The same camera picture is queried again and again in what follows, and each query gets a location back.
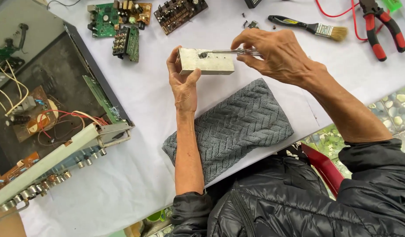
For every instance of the person's left hand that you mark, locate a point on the person's left hand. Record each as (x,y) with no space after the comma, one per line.
(183,89)

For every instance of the person's right hand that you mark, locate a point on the person's right hand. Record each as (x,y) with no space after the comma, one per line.
(277,56)

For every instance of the silver metal heat sink block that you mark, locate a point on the silver metal heat sink block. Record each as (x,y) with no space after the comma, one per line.
(207,61)

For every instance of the white table cloth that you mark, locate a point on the white table cloth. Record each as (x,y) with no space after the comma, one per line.
(222,98)

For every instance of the small black screws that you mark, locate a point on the small black screws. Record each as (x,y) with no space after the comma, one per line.
(250,23)

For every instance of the black device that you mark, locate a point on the black device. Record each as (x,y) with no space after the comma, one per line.
(253,3)

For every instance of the grey textured towel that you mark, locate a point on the grey textured towel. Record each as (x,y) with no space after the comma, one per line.
(228,128)

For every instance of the black connector jack board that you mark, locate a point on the black connector jack board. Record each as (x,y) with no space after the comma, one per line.
(126,42)

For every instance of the brown circuit board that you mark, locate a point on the brown circuit board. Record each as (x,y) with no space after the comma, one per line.
(179,14)

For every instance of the green circuit board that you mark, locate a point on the green circuit board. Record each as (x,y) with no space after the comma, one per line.
(115,16)

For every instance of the red black pliers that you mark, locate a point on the red black pliers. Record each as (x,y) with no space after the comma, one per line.
(382,28)

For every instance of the red plastic stool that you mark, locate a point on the red plastic stool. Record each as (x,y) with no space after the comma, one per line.
(324,168)

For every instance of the green lighter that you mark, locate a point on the green lighter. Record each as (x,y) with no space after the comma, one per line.
(394,4)

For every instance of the green cup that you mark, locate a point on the green cup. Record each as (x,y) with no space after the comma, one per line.
(156,216)

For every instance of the open amplifier chassis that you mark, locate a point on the open amplifier chassis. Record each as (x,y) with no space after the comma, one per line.
(47,108)

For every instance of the black puffer jacket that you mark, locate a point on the black puffer jacket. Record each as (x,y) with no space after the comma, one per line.
(304,197)

